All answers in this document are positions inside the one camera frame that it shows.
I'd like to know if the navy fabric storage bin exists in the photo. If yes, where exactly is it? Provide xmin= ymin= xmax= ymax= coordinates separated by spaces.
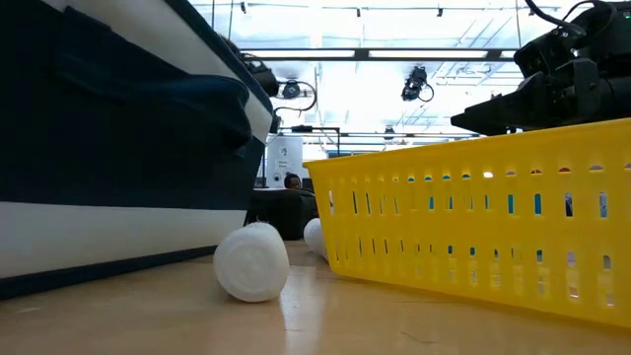
xmin=0 ymin=0 xmax=275 ymax=301

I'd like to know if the white signboard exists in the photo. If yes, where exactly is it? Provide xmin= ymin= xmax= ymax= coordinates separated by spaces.
xmin=265 ymin=135 xmax=306 ymax=189

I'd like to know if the yellow plastic basket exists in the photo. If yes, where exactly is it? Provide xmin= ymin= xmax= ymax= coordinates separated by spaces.
xmin=302 ymin=117 xmax=631 ymax=329

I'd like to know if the black round camera with cable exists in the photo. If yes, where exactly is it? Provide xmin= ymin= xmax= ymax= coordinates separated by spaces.
xmin=272 ymin=78 xmax=319 ymax=115

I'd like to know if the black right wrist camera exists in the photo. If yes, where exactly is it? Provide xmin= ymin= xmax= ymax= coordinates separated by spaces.
xmin=512 ymin=24 xmax=591 ymax=80

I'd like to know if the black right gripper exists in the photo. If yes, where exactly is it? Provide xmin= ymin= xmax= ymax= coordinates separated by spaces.
xmin=451 ymin=57 xmax=631 ymax=137

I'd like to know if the black overhead camera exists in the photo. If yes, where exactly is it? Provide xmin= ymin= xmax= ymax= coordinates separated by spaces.
xmin=400 ymin=65 xmax=436 ymax=104

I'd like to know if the white gauze roll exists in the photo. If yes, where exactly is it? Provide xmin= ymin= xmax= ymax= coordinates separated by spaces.
xmin=212 ymin=221 xmax=291 ymax=304
xmin=303 ymin=217 xmax=329 ymax=261

